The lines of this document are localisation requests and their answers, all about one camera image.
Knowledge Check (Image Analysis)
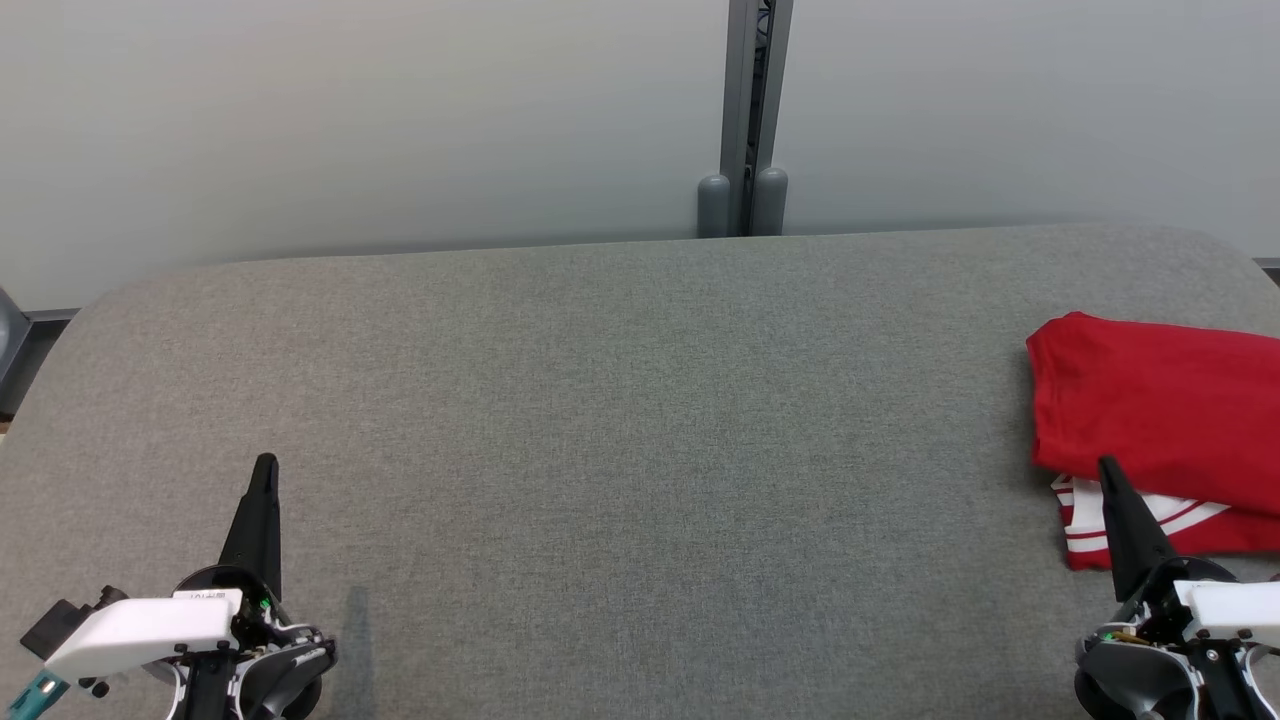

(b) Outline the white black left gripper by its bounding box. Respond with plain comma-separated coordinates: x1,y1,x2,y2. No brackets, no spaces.
45,453,301,683

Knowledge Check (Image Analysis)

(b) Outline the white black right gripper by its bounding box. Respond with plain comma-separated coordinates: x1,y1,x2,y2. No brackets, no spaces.
1097,455,1280,646

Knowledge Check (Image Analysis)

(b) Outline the red number 23 jersey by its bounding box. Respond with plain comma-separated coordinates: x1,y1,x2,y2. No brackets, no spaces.
1027,311,1280,572

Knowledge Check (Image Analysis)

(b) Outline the grey rounded object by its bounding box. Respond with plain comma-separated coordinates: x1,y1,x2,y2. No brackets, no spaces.
0,288,31,391

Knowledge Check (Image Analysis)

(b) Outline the teal left camera connector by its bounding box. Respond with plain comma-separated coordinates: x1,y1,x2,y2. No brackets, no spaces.
3,668,71,720

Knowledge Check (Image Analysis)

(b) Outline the grey cylindrical post cap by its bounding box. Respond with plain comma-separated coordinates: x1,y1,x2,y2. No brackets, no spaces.
752,166,790,237
697,173,733,239

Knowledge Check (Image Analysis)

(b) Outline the grey metal partition post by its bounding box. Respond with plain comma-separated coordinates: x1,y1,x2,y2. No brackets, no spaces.
720,0,796,238

